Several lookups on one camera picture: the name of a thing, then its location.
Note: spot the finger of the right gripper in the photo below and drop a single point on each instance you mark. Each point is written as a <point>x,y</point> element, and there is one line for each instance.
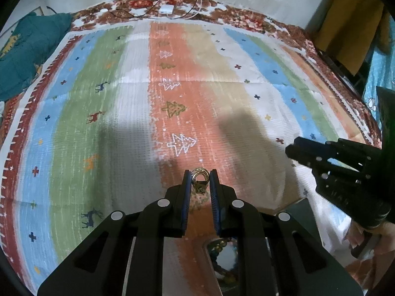
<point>310,143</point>
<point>312,156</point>

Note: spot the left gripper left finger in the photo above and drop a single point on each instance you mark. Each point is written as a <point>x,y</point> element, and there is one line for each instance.
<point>124,254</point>

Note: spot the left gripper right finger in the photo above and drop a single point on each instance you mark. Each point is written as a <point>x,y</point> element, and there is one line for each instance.
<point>219,203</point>

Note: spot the person right hand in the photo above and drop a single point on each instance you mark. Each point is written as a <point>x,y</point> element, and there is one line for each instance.
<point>374,251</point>

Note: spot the silver metal tin box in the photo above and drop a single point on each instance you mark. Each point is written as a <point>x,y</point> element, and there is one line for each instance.
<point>247,246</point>

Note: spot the blue patterned hanging cloth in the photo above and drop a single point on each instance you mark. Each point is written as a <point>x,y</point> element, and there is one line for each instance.
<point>381,72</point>

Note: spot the mustard yellow hanging garment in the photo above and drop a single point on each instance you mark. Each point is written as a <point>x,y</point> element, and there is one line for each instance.
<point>348,31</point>

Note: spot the striped colourful mat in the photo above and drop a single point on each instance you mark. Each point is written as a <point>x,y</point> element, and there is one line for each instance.
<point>166,110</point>

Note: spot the white charger adapter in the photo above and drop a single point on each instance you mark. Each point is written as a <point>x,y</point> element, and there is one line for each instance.
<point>166,9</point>

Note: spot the floral brown bedsheet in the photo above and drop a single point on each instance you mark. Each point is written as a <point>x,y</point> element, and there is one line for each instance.
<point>247,17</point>

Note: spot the teal quilted blanket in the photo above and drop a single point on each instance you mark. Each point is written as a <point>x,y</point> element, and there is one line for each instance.
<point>33,40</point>

